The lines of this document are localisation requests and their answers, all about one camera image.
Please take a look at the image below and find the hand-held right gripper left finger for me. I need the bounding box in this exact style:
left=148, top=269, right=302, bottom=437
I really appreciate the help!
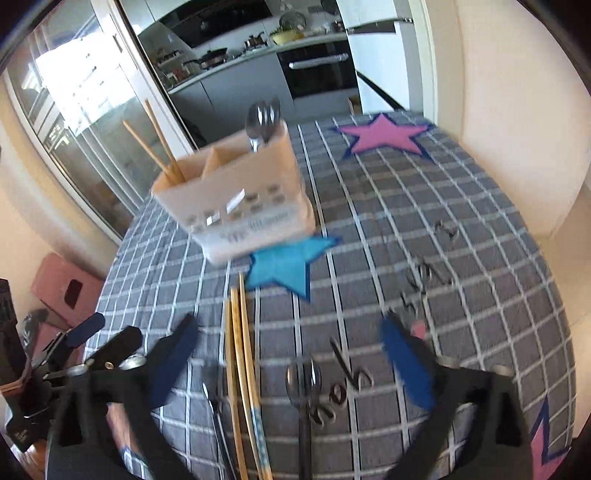
left=56, top=313, right=200, bottom=448

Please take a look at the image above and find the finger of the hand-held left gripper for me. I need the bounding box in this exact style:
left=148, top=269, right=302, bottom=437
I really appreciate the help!
left=43, top=325, right=144, bottom=378
left=38, top=312, right=107, bottom=366

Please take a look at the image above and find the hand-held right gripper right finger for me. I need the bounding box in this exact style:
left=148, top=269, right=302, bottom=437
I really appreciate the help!
left=379, top=313, right=533, bottom=452

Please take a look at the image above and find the dark metal spoon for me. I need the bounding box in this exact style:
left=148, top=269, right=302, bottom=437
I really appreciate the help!
left=246, top=104, right=271, bottom=154
left=202, top=381, right=237, bottom=480
left=263, top=96, right=283, bottom=140
left=285, top=357, right=324, bottom=480

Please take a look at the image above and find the blue patterned wooden chopstick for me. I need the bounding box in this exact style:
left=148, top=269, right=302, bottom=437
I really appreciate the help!
left=237, top=271, right=274, bottom=480

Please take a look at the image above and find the white plastic utensil holder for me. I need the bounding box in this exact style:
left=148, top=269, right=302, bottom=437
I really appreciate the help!
left=151, top=119, right=318, bottom=267

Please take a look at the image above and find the pink plastic stool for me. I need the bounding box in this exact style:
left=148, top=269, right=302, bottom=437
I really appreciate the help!
left=31, top=252, right=106, bottom=331

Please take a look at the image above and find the grey checked star tablecloth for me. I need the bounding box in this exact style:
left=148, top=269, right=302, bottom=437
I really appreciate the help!
left=85, top=111, right=579, bottom=480

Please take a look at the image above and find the sliding glass door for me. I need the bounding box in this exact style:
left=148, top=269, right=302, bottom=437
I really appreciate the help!
left=0, top=0, right=195, bottom=246

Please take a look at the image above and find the grey kitchen counter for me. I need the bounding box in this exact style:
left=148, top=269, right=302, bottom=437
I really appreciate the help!
left=166, top=31, right=361, bottom=149

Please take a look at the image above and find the black wok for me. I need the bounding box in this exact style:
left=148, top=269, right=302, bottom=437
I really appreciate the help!
left=198, top=47, right=230, bottom=71

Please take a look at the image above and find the black built-in oven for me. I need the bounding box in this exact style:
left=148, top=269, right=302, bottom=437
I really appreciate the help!
left=277, top=39, right=360, bottom=100

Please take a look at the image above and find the white refrigerator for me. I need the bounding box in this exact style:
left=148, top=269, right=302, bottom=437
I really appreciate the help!
left=335, top=0, right=415, bottom=114

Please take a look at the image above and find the black wall appliance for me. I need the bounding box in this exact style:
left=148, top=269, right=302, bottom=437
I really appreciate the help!
left=157, top=0, right=274, bottom=49

